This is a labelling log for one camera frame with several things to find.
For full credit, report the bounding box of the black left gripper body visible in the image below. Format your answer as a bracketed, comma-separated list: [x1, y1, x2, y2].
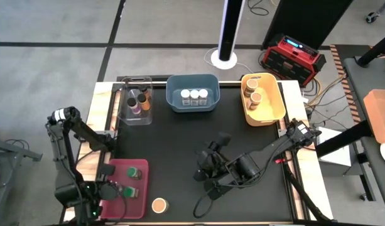
[85, 180, 121, 203]

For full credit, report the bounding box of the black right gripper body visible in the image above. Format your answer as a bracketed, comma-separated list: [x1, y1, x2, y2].
[197, 141, 236, 186]

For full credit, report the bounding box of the green-lid oregano spice jar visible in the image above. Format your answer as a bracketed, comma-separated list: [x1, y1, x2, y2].
[126, 166, 143, 181]
[122, 186, 139, 199]

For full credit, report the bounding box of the tan-lid furikake seasoning jar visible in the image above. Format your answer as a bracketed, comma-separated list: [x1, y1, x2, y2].
[151, 197, 170, 215]
[247, 92, 263, 110]
[244, 78, 259, 97]

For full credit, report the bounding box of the white-lid bagel seasoning jar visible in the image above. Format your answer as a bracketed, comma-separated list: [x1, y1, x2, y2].
[180, 89, 192, 107]
[198, 89, 209, 106]
[189, 89, 200, 107]

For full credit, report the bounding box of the black-lid purple-label spice jar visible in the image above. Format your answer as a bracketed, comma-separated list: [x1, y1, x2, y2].
[126, 97, 142, 116]

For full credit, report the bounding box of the pink plastic bin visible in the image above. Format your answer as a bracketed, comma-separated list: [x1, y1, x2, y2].
[99, 158, 149, 220]

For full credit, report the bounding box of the silver metal bar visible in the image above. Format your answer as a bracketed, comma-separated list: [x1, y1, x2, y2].
[129, 80, 301, 87]

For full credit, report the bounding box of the yellow plastic bin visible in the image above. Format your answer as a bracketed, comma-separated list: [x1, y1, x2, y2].
[240, 72, 287, 127]

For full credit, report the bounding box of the blue plastic bin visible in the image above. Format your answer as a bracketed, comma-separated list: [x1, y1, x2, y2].
[165, 73, 220, 113]

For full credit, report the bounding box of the clear plastic bin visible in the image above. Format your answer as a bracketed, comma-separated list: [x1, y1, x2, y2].
[120, 75, 154, 126]

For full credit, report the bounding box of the grey metal stand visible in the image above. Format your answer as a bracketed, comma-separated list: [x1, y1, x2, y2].
[0, 125, 43, 220]

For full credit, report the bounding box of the red portable power station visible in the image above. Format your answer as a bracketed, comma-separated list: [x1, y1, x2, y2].
[261, 34, 327, 88]

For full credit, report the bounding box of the black and white tower pole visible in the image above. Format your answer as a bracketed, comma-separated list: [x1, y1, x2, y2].
[210, 0, 247, 70]

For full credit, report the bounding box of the white box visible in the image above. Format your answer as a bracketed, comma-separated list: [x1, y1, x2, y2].
[315, 126, 352, 176]

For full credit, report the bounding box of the black diagonal beam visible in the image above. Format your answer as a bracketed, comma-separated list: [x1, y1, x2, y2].
[314, 120, 372, 158]

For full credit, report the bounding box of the black partition screen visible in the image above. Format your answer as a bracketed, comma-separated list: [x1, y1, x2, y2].
[261, 0, 355, 50]

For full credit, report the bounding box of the grey side table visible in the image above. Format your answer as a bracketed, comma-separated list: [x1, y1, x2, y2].
[342, 55, 385, 217]

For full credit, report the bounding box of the orange plastic bin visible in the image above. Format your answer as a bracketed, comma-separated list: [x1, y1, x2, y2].
[363, 89, 385, 144]

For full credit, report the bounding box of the black slanted pole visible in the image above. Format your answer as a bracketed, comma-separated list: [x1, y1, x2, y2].
[357, 30, 385, 67]

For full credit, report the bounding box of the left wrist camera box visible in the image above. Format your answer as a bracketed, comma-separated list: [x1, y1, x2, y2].
[99, 163, 116, 177]

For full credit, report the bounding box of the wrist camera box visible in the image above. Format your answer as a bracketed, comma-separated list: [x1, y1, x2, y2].
[99, 163, 116, 177]
[203, 185, 227, 201]

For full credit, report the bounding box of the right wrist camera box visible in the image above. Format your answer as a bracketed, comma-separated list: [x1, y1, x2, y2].
[203, 185, 227, 201]

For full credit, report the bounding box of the black table frame strut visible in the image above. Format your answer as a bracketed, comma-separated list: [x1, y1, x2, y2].
[285, 173, 330, 223]

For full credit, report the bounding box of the yellow floor cable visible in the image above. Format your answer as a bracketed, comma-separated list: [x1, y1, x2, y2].
[305, 74, 347, 107]

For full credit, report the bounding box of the striped floor cable cover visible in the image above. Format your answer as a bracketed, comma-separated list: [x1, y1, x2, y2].
[329, 44, 362, 125]

